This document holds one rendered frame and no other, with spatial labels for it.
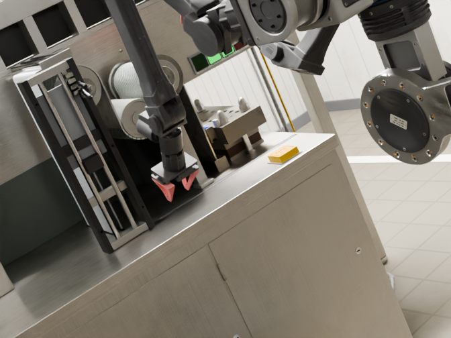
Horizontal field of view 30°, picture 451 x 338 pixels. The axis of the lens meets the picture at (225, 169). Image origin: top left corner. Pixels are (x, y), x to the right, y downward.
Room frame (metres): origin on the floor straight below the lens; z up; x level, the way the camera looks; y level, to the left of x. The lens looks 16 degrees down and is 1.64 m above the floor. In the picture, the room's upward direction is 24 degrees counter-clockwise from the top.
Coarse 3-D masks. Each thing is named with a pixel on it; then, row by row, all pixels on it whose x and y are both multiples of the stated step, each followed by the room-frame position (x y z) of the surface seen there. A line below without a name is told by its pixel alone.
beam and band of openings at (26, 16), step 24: (24, 0) 2.80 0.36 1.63; (48, 0) 2.83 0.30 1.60; (72, 0) 2.87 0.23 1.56; (96, 0) 2.97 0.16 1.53; (0, 24) 2.76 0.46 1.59; (24, 24) 2.79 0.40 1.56; (48, 24) 2.89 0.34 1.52; (72, 24) 2.87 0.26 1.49; (96, 24) 2.96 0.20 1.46; (0, 48) 2.82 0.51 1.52; (24, 48) 2.85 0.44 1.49; (48, 48) 2.83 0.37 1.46; (0, 72) 2.73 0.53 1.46
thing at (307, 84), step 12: (300, 84) 3.36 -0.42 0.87; (312, 84) 3.35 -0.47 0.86; (312, 96) 3.34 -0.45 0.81; (312, 108) 3.35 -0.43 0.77; (324, 108) 3.36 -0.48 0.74; (312, 120) 3.38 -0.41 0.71; (324, 120) 3.35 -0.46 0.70; (324, 132) 3.34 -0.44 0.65; (336, 132) 3.36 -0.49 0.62; (348, 168) 3.36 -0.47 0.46; (348, 180) 3.35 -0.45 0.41; (360, 192) 3.36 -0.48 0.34; (360, 204) 3.35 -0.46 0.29; (372, 228) 3.36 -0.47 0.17; (384, 252) 3.36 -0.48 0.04
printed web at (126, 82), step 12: (96, 72) 2.50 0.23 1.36; (120, 72) 2.73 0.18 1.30; (132, 72) 2.64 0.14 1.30; (48, 84) 2.50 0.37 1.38; (120, 84) 2.72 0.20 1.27; (132, 84) 2.63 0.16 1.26; (108, 96) 2.50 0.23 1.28; (120, 96) 2.76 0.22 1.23; (132, 96) 2.67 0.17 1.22; (108, 108) 2.53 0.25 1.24; (108, 120) 2.58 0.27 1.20; (120, 132) 2.53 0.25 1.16; (96, 180) 2.45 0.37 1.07; (108, 204) 2.45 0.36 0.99; (120, 228) 2.45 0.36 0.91
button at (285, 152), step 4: (280, 148) 2.46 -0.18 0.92; (284, 148) 2.44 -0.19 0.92; (288, 148) 2.42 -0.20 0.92; (292, 148) 2.41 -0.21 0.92; (296, 148) 2.41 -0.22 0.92; (272, 152) 2.45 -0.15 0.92; (276, 152) 2.44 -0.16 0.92; (280, 152) 2.42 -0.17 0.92; (284, 152) 2.40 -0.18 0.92; (288, 152) 2.40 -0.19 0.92; (292, 152) 2.40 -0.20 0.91; (296, 152) 2.41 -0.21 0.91; (268, 156) 2.44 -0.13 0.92; (272, 156) 2.42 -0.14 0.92; (276, 156) 2.40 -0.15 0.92; (280, 156) 2.39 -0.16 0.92; (284, 156) 2.39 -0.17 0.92; (288, 156) 2.39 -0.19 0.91; (292, 156) 2.40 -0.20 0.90; (272, 160) 2.43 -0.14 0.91; (276, 160) 2.41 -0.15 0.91; (280, 160) 2.39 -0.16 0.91; (284, 160) 2.39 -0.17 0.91
